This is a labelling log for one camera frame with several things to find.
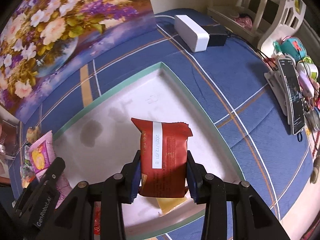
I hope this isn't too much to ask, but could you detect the small green cookie packet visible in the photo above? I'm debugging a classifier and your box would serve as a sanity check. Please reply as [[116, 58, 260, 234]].
[[20, 161, 35, 189]]

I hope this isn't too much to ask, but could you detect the pink bread packet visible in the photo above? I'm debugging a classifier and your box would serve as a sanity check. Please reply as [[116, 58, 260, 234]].
[[28, 131, 72, 209]]

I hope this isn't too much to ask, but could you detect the beige cracker packet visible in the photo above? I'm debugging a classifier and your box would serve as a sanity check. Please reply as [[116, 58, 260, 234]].
[[26, 126, 41, 144]]

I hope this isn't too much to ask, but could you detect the yellow jelly cup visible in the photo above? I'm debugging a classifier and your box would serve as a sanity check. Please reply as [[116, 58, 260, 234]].
[[156, 197, 189, 217]]

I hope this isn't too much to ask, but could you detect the dark red snack box packet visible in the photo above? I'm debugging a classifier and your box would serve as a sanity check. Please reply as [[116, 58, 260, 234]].
[[131, 118, 193, 198]]

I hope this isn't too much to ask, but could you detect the red crinkled candy packet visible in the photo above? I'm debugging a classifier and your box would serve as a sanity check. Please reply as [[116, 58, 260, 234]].
[[93, 202, 101, 238]]

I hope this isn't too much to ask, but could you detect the pink flower bouquet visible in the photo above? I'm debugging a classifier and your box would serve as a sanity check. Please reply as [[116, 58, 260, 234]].
[[1, 120, 18, 180]]

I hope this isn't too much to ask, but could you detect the white teal-edged tray box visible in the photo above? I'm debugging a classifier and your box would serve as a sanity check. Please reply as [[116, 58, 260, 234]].
[[51, 61, 245, 240]]

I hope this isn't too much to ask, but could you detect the blue plaid tablecloth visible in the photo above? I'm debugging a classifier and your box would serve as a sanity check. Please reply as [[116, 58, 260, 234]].
[[9, 9, 319, 239]]

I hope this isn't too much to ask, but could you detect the colourful clutter pile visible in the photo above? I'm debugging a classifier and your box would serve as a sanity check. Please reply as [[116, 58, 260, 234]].
[[273, 36, 319, 132]]

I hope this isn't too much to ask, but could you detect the white phone stand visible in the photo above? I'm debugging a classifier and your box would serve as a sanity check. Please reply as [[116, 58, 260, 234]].
[[264, 71, 291, 125]]

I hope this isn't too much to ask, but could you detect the teal round pouch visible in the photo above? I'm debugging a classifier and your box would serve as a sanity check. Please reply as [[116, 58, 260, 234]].
[[273, 36, 307, 62]]

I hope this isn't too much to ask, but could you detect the floral oil painting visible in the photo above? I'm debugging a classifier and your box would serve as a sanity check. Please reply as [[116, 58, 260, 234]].
[[1, 0, 155, 122]]

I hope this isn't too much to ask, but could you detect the black power adapter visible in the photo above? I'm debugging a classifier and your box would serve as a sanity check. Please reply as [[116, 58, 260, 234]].
[[202, 25, 228, 47]]

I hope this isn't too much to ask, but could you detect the white rectangular device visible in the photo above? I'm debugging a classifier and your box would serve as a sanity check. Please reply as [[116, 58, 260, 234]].
[[174, 15, 210, 53]]

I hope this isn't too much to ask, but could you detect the white shelf rack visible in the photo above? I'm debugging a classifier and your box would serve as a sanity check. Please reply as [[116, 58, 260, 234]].
[[207, 0, 306, 56]]

